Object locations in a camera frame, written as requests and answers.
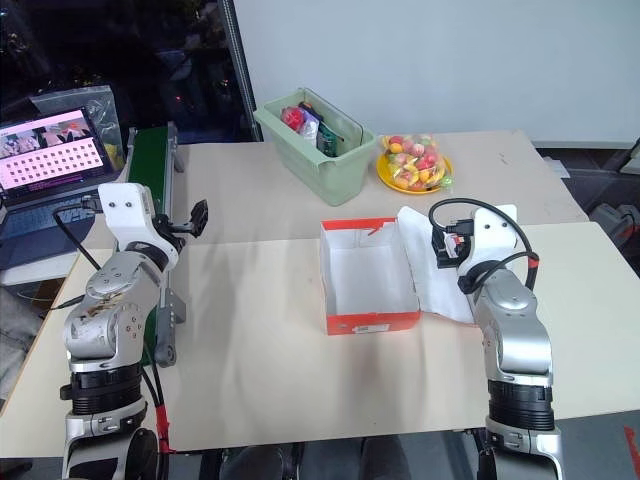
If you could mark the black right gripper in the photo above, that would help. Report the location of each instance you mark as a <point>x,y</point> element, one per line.
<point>447,250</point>

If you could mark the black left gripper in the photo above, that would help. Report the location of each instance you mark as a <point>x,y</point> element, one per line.
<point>172,229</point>

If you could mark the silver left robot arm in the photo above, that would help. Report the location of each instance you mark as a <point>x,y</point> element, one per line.
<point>107,305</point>

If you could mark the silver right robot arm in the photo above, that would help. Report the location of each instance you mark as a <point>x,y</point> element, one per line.
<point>515,330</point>

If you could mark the green conveyor belt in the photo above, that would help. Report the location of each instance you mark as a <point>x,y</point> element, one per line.
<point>147,165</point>

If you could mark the orange white shoe box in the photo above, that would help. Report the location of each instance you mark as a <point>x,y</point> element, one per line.
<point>370,272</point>

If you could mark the yellow plate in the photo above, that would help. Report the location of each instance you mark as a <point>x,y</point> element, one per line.
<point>395,177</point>

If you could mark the clear bag of toy fruit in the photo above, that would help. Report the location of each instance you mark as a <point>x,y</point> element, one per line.
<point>415,160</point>

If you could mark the red toy fruit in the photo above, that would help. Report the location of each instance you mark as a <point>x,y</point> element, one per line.
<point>293,118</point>

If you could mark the pale green plastic bin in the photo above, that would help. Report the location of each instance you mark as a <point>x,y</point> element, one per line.
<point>320,150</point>

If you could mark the white packet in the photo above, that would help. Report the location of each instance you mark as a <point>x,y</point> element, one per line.
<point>311,129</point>

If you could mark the clear plastic bag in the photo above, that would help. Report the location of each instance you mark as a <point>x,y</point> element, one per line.
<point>102,112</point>

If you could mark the green packet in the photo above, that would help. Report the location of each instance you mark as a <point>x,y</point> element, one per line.
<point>328,142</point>

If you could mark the grey metal pole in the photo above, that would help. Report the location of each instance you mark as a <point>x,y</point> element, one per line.
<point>245,70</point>

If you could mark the open laptop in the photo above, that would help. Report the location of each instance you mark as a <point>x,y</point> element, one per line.
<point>45,165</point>

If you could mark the dark rounded shape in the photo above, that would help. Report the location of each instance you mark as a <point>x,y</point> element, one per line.
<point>262,462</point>

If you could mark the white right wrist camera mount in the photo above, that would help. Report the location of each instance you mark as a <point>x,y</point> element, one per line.
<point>492,230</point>

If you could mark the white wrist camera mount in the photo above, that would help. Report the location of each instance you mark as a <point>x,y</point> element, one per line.
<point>125,212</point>
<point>492,230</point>

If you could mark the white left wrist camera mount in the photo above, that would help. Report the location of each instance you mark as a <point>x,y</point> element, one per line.
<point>125,212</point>

